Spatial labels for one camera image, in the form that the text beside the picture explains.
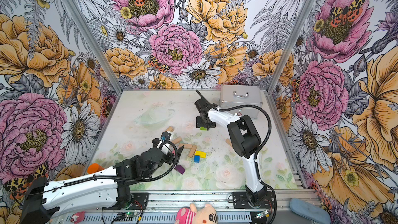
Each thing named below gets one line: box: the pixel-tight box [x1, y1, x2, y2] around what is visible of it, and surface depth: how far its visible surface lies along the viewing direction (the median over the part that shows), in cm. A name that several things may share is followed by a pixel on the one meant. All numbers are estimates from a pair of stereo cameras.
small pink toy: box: [70, 211, 85, 224], surface depth 68 cm
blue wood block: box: [193, 155, 201, 163], surface depth 89 cm
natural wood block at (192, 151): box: [187, 144, 198, 159], surface depth 93 cm
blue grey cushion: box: [289, 198, 332, 224], surface depth 71 cm
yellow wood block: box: [194, 150, 207, 159], surface depth 91 cm
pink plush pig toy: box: [175, 203, 219, 224], surface depth 66 cm
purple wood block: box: [174, 164, 186, 175], surface depth 86 cm
